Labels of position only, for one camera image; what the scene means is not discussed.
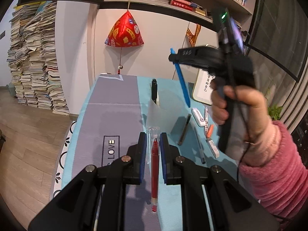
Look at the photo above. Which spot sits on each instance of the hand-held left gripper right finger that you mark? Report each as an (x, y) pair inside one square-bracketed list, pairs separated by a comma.
[(164, 156)]

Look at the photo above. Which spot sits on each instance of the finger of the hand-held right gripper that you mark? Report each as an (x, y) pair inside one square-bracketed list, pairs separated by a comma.
[(192, 57)]

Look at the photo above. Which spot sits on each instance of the white purple correction tape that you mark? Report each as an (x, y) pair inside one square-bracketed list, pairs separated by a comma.
[(197, 116)]

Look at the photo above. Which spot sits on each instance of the person's right forearm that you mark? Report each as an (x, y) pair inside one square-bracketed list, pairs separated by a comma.
[(276, 173)]

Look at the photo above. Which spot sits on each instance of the blue pen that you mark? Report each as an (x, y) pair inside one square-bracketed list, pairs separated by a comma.
[(183, 86)]

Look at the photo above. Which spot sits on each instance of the yellow red ribbon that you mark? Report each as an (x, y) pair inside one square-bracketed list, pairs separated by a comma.
[(192, 37)]

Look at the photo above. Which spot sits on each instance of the frosted plastic cup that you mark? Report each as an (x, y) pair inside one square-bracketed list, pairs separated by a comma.
[(166, 115)]

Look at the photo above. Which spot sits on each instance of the blue grey tablecloth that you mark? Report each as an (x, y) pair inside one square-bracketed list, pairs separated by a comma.
[(115, 115)]

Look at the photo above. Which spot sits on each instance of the slim black pen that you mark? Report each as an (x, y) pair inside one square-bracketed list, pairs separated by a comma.
[(184, 130)]

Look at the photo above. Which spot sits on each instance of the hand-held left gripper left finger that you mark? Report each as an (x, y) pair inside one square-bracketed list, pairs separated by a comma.
[(143, 154)]

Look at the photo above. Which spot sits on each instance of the stack of mixed books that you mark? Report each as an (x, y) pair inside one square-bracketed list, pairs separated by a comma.
[(199, 10)]

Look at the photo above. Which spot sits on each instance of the framed calligraphy sign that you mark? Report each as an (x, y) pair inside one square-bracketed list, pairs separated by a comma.
[(203, 89)]

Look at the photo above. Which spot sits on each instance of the red hanging ornament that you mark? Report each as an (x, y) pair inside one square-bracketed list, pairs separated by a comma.
[(125, 33)]

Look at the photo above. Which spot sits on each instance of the pink patterned pen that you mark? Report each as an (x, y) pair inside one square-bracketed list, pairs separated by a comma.
[(206, 116)]

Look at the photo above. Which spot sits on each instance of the orange stubby pen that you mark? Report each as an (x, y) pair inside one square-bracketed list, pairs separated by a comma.
[(210, 130)]

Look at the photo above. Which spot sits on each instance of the red thick books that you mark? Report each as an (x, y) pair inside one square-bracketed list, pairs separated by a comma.
[(180, 3)]

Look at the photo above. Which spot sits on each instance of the person's right hand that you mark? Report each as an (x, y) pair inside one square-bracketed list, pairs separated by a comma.
[(252, 115)]

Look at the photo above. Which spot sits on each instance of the red gel pen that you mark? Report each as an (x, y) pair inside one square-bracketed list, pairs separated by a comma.
[(154, 168)]

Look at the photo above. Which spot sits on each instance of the white floral table cover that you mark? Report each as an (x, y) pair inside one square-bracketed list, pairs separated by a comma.
[(63, 154)]

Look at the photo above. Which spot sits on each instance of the white bookshelf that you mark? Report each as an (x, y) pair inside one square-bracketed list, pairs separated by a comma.
[(168, 7)]

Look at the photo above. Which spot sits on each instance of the light green pen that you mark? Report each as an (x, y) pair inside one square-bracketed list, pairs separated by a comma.
[(199, 144)]

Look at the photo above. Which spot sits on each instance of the green potted plant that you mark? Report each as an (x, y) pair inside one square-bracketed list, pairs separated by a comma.
[(275, 112)]

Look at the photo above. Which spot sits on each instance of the tall pile of books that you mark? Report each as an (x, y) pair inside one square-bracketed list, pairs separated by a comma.
[(33, 65)]

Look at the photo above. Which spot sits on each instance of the black marker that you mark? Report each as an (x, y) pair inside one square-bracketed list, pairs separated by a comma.
[(154, 89)]

